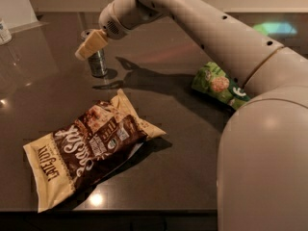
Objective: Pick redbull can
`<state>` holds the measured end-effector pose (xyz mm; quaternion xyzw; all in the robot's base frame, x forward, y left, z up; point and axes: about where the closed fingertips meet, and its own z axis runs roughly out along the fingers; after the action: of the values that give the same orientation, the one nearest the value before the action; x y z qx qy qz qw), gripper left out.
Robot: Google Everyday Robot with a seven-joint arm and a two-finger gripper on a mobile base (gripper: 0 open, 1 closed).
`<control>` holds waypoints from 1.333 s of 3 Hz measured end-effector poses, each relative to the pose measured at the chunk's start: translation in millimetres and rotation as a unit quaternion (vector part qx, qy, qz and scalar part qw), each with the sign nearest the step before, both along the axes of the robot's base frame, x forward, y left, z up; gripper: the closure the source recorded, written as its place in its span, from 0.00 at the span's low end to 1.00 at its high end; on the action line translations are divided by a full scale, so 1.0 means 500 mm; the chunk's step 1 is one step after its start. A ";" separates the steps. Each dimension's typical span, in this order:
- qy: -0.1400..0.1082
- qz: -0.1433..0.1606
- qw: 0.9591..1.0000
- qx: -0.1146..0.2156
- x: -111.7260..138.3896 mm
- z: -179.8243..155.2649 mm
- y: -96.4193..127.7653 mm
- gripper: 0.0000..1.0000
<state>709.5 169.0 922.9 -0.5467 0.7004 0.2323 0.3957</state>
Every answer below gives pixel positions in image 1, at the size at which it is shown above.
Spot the brown cream chip bag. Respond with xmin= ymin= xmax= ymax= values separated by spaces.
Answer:
xmin=24 ymin=90 xmax=166 ymax=213

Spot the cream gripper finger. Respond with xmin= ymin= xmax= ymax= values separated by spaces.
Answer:
xmin=75 ymin=30 xmax=108 ymax=61

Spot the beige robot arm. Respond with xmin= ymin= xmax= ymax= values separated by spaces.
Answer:
xmin=76 ymin=0 xmax=308 ymax=231

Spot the green snack bag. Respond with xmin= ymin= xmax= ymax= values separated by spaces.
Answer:
xmin=192 ymin=62 xmax=250 ymax=110

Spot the silver redbull can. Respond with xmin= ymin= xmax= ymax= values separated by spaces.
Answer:
xmin=81 ymin=29 xmax=107 ymax=78

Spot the white bottle at left edge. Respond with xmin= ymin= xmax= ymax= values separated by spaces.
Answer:
xmin=0 ymin=18 xmax=13 ymax=45

